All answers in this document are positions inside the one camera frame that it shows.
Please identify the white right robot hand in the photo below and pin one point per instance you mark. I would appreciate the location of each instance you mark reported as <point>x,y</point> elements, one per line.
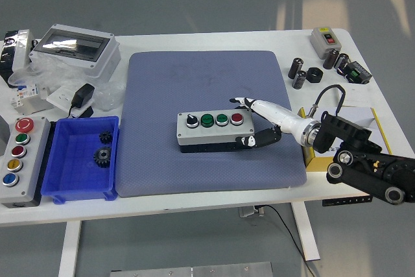
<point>282,118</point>

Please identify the grey four-control button box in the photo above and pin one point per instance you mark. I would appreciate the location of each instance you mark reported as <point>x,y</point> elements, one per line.
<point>194,133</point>

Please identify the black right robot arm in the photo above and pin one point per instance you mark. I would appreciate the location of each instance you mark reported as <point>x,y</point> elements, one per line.
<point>373,173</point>

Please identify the grey five-button control box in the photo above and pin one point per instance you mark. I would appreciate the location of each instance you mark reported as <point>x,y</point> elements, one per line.
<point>30,173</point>

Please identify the black hex nut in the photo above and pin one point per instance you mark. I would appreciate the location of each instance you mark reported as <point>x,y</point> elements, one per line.
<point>314,75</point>

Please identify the yellow and white carton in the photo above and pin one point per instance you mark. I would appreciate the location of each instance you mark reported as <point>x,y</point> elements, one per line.
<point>360,115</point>

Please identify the black green-faced module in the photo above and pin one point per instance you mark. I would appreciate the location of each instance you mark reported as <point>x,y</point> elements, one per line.
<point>358,73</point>

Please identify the black table control panel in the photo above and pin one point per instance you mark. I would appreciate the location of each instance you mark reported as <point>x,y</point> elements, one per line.
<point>343,201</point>

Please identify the white table leg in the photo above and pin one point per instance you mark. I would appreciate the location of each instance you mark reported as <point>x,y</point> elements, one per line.
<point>69,248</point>
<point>308,238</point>

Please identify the blue-grey table mat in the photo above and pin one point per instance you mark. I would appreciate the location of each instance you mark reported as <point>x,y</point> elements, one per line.
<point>162,166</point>

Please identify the small black bevel gear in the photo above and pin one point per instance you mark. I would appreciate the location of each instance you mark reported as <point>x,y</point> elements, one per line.
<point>105,137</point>

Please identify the large black bevel gear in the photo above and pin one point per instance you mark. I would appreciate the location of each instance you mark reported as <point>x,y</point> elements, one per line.
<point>103,157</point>

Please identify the black power adapter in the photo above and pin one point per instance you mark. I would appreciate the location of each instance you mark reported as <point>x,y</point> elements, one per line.
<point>82,95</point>

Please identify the blue plastic bin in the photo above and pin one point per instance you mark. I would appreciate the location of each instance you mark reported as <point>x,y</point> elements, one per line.
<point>71,176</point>

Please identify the clear plastic bag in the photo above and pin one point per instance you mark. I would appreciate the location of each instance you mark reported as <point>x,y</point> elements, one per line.
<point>58,76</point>

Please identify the white circuit breaker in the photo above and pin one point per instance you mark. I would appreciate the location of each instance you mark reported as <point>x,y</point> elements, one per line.
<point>24,93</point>

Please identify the white wrapped electrical device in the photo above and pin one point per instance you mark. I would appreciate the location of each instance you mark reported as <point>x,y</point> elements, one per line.
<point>19,50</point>

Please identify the white wall switch plate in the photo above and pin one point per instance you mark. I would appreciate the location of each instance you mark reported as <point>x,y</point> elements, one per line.
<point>356,95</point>

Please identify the grey red-black switch box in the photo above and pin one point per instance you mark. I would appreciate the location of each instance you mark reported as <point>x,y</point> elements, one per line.
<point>319,44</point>

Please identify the grey under-table bracket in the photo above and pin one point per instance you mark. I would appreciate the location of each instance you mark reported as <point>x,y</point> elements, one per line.
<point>249,211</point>

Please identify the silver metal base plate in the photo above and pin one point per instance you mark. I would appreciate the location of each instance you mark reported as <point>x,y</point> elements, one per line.
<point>194,270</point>

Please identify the grey enclosure with clear lid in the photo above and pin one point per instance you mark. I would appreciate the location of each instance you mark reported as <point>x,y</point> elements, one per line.
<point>97,63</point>

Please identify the white wall socket plate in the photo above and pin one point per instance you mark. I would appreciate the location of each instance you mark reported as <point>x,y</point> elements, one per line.
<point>60,97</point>

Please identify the silver metal bracket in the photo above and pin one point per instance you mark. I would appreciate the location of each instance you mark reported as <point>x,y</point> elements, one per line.
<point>35,107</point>

